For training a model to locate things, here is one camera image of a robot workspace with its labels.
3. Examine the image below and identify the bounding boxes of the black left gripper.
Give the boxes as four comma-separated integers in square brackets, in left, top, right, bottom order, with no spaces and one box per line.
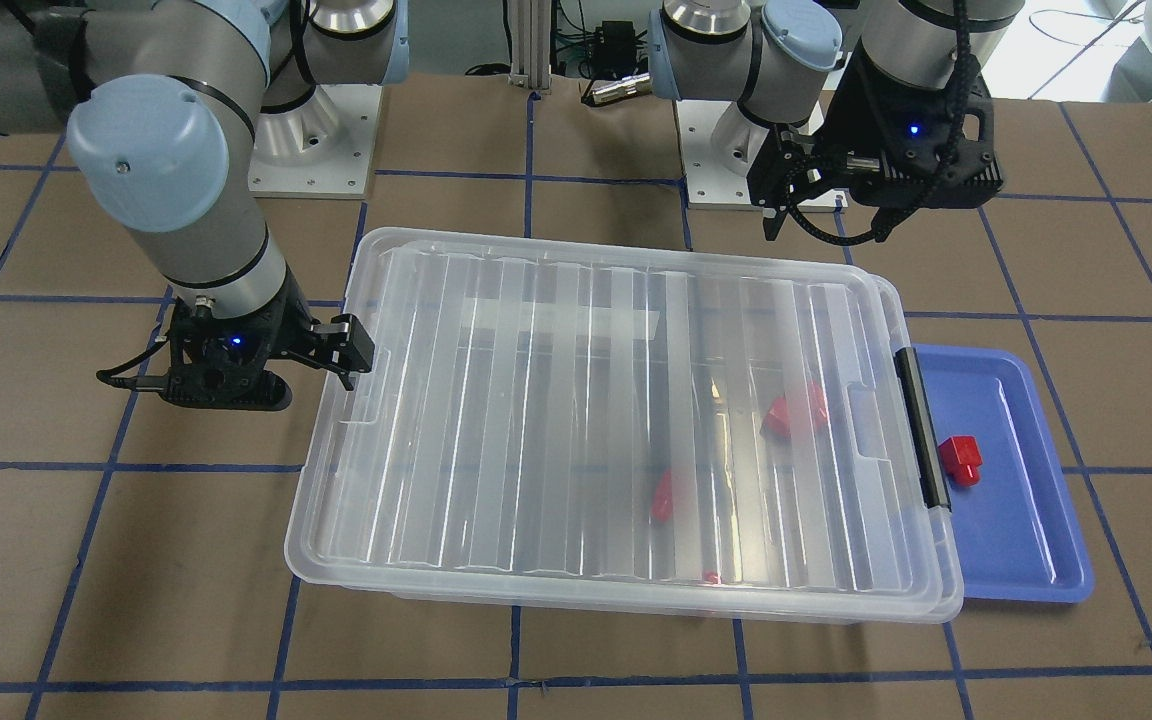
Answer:
[746,47,1005,242]

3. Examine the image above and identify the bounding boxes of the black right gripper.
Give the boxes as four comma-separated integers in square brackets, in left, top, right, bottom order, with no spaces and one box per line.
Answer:
[151,274,376,411]

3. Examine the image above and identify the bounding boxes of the clear plastic box lid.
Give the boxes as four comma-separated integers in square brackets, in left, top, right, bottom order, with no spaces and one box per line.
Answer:
[285,227,965,598]

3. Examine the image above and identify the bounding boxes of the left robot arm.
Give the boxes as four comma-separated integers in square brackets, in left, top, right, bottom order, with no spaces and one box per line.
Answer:
[646,1,1023,247]

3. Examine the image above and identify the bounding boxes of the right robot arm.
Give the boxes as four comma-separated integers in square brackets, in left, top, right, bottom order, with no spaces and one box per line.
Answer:
[0,1,410,411]

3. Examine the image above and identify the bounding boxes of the clear plastic storage box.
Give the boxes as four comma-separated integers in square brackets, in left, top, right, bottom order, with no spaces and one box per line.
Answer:
[376,575,937,629]

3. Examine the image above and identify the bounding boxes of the black power adapter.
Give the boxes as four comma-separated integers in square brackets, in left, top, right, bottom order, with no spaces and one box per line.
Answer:
[590,20,639,79]

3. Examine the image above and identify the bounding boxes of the blue plastic tray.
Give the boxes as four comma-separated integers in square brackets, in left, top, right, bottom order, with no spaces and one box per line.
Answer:
[916,344,1094,602]

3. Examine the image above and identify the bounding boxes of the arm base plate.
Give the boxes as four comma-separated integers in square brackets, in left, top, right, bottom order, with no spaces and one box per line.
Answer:
[674,94,849,211]
[248,85,384,200]

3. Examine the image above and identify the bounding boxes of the aluminium frame post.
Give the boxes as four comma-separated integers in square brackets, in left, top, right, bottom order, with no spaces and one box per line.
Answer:
[505,0,554,94]

